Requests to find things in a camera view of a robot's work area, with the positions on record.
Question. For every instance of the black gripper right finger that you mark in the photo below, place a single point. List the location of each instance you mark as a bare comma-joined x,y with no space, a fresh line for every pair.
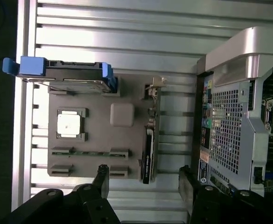
211,205

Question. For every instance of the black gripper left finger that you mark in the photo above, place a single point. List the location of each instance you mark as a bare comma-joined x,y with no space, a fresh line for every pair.
96,205

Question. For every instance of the green RAM stick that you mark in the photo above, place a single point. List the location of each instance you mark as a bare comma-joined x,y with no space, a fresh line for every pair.
89,153

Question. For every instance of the grey parts rack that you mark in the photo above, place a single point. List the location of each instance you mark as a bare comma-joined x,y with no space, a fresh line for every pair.
99,140

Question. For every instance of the open black PC case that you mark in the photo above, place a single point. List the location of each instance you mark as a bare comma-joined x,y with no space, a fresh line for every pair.
232,130

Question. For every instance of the silver CPU chip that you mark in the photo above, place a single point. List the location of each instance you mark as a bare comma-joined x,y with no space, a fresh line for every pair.
69,125

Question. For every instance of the hard disk with blue carrier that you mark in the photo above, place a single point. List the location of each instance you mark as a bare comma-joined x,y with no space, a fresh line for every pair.
75,72

